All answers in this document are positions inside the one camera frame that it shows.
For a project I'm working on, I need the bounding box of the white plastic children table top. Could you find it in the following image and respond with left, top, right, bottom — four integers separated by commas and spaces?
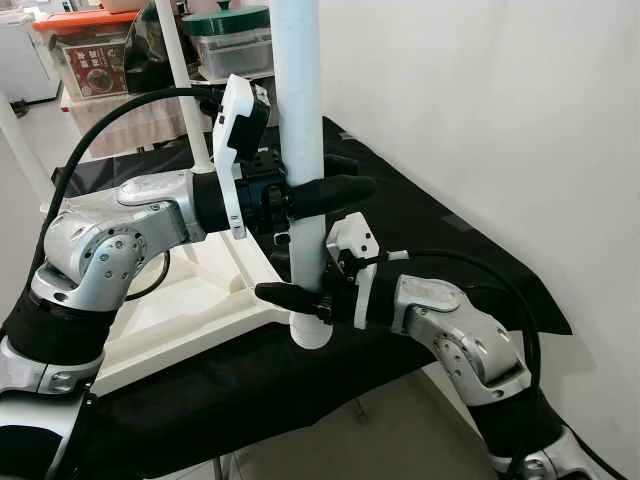
95, 155, 339, 399

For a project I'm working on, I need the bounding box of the black tablecloth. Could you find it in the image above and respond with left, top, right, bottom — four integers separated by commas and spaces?
0, 115, 573, 480

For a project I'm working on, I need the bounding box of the clear plastic storage box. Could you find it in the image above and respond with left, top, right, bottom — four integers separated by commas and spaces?
195, 30, 273, 83

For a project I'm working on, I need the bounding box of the pink cloth covered table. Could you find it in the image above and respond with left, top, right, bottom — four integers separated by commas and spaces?
65, 95, 216, 161

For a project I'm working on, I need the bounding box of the dark green box lid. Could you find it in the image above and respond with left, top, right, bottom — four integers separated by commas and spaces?
183, 5, 271, 36

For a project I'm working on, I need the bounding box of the red printed box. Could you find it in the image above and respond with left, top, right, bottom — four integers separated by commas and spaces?
60, 38, 131, 101

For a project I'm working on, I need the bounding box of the orange plastic tray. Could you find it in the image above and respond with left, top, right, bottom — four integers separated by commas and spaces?
30, 8, 141, 31

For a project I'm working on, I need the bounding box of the white refrigerator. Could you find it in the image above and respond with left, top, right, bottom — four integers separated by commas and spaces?
0, 15, 61, 106

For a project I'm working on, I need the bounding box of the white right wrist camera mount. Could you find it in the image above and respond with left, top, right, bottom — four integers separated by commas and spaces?
325, 212, 411, 331

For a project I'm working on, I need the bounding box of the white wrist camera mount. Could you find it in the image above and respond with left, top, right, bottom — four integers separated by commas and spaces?
325, 212, 411, 331
212, 75, 273, 241

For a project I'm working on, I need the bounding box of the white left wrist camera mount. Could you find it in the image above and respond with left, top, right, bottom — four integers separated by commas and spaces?
212, 75, 273, 241

